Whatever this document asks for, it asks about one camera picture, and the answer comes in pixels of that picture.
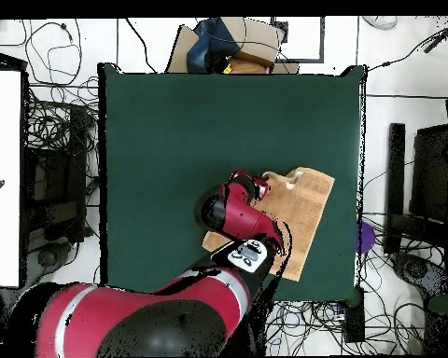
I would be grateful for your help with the dark blue garment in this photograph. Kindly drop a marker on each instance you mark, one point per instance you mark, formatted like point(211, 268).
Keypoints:
point(209, 44)

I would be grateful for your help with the black metal rack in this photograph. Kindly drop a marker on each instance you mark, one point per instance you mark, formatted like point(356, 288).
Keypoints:
point(74, 149)

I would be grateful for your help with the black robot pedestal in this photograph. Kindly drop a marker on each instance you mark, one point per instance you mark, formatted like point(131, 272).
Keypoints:
point(259, 335)

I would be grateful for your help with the brown cardboard box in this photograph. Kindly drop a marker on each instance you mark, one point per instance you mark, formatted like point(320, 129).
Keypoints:
point(257, 37)

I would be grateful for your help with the black square floor frame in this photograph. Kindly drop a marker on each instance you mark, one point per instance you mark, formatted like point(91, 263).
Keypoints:
point(322, 37)

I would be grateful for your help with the black upright bar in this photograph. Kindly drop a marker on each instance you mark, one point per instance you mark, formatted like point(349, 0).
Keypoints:
point(395, 167)

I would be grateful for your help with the purple round object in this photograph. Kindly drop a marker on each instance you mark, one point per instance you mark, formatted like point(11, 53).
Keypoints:
point(366, 236)

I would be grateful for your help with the dark green table cloth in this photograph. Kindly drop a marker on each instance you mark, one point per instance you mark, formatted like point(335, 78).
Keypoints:
point(171, 130)

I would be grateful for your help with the black panel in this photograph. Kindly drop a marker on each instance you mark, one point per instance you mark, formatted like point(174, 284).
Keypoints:
point(431, 167)

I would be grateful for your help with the black power strip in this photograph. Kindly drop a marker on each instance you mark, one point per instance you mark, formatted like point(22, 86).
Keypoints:
point(354, 320)

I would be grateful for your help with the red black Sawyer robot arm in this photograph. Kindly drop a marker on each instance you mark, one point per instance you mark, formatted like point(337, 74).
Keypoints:
point(134, 317)

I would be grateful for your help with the white board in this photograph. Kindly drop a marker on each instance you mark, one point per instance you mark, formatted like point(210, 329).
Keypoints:
point(2, 149)

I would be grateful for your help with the grey stand base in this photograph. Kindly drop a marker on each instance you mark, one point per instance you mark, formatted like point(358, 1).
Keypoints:
point(48, 257)
point(414, 270)

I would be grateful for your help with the tan terry towel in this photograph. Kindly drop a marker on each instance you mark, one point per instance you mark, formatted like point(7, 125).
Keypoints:
point(302, 209)

